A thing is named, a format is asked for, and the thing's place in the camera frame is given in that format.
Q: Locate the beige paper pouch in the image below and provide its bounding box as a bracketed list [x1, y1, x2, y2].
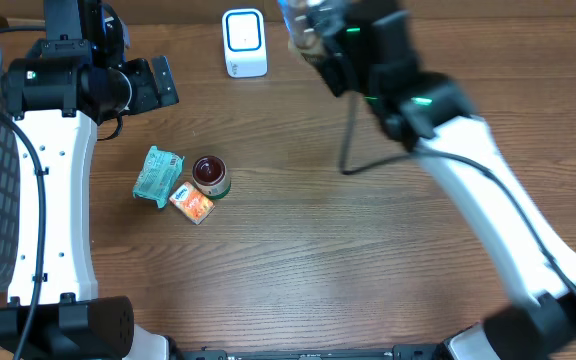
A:
[278, 0, 348, 67]

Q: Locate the white barcode scanner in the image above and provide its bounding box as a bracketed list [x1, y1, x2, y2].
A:
[222, 8, 268, 78]

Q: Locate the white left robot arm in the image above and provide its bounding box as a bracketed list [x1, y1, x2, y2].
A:
[0, 56, 180, 359]

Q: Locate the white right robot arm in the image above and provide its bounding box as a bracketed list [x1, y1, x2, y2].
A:
[299, 1, 576, 359]

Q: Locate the orange tissue pack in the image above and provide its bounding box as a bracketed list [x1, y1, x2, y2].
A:
[169, 182, 215, 225]

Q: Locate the green wet wipes pack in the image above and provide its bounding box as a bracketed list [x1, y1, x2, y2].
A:
[132, 145, 185, 209]

